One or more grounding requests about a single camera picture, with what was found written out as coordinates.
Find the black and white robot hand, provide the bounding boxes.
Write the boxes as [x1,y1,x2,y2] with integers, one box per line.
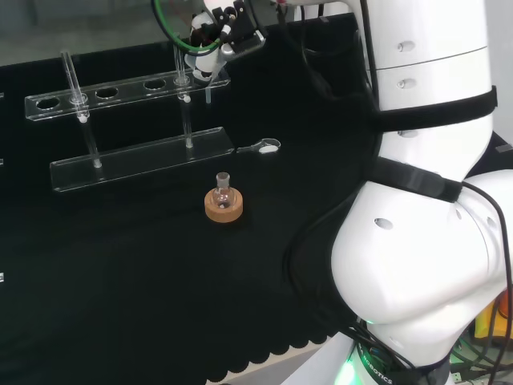
[184,0,268,83]

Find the clear funnel stand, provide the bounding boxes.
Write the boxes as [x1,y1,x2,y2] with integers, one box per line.
[23,48,236,194]

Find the round-bottom glass flask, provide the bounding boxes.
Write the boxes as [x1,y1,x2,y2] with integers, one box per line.
[212,172,237,211]

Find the black bench cloth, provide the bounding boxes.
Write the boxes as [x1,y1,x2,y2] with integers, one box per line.
[0,11,513,384]

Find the yellow stop button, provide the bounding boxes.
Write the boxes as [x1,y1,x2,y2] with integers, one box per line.
[474,298,513,342]

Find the green cable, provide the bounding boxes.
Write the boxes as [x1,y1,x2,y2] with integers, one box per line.
[151,0,220,56]

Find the cork ring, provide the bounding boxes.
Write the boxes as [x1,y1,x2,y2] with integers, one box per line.
[204,188,246,223]

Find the black cable bundle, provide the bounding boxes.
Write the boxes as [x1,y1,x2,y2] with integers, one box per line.
[276,0,418,376]

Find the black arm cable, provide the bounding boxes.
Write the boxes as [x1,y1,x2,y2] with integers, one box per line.
[460,182,513,290]

